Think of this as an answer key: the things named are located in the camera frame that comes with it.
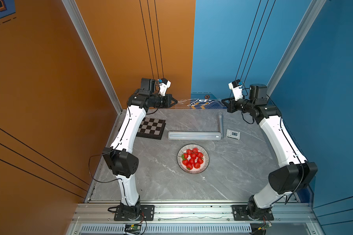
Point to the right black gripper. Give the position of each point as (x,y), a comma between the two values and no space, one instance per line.
(231,105)

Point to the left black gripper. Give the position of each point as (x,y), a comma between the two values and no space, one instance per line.
(166,99)

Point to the cream plastic wrap dispenser box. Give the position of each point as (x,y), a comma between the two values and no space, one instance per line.
(195,136)

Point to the patterned plate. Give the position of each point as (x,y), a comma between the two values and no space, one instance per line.
(191,146)

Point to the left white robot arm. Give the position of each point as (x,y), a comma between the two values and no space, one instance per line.
(119,157)

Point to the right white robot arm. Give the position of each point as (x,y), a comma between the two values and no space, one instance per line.
(295,172)

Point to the silver microphone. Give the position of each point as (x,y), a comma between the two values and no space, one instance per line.
(221,127)

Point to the small white digital timer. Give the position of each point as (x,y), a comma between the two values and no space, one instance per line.
(233,134)

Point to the black white chessboard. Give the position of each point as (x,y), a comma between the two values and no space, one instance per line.
(151,128)

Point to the red strawberries pile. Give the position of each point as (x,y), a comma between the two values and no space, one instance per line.
(193,160)

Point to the right green circuit board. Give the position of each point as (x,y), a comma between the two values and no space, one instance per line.
(262,230)

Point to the green circuit board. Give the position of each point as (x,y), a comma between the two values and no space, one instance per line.
(132,229)
(262,230)

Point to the left green circuit board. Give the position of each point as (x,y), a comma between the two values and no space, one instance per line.
(132,229)

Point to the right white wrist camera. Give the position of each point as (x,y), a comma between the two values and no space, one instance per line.
(236,87)

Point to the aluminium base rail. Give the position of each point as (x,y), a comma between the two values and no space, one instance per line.
(194,217)

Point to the right aluminium frame post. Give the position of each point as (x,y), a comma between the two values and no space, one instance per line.
(302,30)

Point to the aluminium frame post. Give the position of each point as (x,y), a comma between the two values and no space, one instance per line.
(302,30)
(83,32)

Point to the left aluminium frame post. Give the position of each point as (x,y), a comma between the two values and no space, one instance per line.
(83,32)

